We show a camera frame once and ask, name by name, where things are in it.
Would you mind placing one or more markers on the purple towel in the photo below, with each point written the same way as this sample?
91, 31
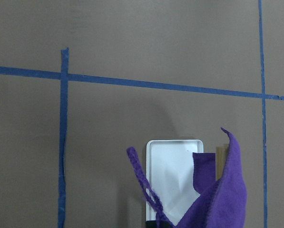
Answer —
221, 203

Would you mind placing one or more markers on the white rack base tray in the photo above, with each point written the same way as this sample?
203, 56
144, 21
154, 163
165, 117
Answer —
170, 170

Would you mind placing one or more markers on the wooden rack bar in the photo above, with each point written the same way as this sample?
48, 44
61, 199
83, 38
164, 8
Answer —
220, 160

